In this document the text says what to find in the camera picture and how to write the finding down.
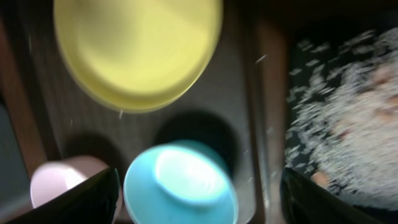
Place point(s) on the spilled rice pile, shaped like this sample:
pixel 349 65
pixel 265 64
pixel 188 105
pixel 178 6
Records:
pixel 342 101

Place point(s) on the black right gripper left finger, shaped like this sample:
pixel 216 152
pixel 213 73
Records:
pixel 92 201

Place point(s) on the black flat waste tray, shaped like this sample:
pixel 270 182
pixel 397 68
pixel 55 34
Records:
pixel 341 137

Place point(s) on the yellow round plate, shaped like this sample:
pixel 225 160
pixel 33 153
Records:
pixel 137 56

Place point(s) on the pink small bowl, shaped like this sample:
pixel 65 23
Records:
pixel 52 179

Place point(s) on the light blue small bowl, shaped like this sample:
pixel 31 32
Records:
pixel 183 181

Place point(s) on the dark brown serving tray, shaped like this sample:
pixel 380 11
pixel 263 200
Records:
pixel 215 110

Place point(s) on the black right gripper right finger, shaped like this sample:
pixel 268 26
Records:
pixel 304 202

